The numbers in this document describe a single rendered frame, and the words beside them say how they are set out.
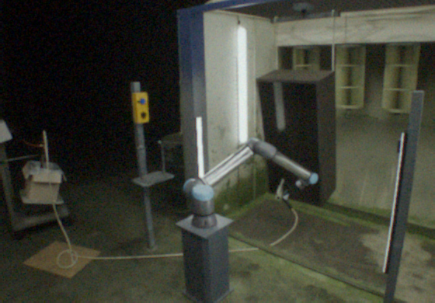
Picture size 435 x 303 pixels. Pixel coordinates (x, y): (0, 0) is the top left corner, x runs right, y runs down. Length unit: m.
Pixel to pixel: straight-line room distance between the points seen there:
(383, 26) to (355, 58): 0.45
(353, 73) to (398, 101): 0.57
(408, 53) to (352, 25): 0.65
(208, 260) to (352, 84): 2.47
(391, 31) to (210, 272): 2.81
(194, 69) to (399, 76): 2.07
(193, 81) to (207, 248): 1.51
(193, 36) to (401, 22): 2.04
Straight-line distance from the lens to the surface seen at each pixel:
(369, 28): 3.64
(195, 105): 3.01
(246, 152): 2.49
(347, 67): 3.75
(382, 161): 3.91
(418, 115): 1.74
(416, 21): 3.55
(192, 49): 2.98
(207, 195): 2.23
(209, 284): 2.48
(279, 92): 3.17
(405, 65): 3.60
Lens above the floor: 1.78
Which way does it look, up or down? 14 degrees down
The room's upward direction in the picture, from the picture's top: 2 degrees counter-clockwise
